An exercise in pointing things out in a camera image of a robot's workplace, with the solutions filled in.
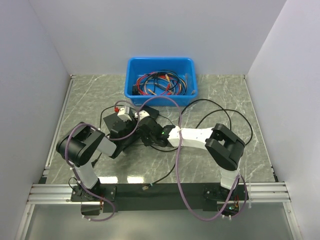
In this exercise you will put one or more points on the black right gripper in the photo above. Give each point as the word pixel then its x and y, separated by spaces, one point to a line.
pixel 147 142

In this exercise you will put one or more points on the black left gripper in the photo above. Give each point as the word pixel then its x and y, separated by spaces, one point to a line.
pixel 132 123

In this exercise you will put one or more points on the black network switch with ports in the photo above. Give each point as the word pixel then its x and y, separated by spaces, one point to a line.
pixel 109 120

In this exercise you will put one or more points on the black switch box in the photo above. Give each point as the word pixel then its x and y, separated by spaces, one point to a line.
pixel 121 145

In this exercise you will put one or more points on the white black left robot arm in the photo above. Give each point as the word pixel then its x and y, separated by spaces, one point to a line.
pixel 79 144

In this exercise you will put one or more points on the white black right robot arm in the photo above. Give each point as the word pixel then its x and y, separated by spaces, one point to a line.
pixel 225 147

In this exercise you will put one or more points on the black power adapter brick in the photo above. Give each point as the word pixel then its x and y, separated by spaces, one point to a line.
pixel 153 113

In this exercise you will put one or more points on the blue plastic bin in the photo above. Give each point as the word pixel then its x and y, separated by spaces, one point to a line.
pixel 172 77

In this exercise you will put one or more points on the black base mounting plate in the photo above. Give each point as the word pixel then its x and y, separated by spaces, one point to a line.
pixel 163 196

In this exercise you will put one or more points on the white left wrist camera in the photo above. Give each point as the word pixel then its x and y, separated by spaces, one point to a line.
pixel 123 113

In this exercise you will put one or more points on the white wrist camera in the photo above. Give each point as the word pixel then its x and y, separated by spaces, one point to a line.
pixel 123 113
pixel 141 115

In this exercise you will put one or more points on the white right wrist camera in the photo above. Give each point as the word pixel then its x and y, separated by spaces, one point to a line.
pixel 141 115

